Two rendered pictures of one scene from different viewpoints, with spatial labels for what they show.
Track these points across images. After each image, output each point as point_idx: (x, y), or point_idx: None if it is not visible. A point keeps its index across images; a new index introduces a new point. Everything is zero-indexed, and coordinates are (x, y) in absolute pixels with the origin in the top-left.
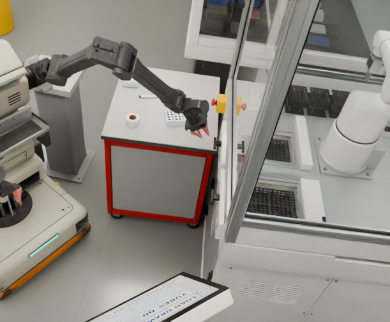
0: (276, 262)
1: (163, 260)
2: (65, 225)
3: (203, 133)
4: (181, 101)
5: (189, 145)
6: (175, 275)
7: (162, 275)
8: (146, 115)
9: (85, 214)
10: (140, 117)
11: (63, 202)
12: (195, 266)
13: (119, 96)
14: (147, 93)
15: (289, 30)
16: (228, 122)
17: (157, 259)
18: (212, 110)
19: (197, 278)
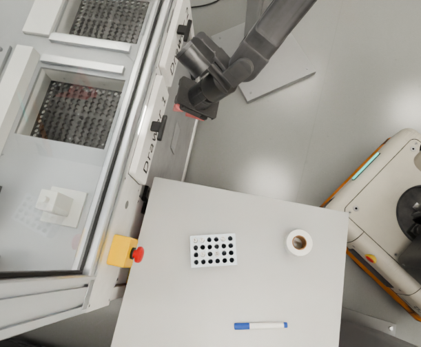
0: None
1: (226, 183)
2: (348, 188)
3: (169, 217)
4: (235, 50)
5: (197, 188)
6: (214, 166)
7: (228, 167)
8: (270, 264)
9: (326, 208)
10: (282, 259)
11: (357, 220)
12: (192, 175)
13: (326, 328)
14: (269, 339)
15: None
16: (131, 131)
17: (233, 186)
18: (140, 281)
19: None
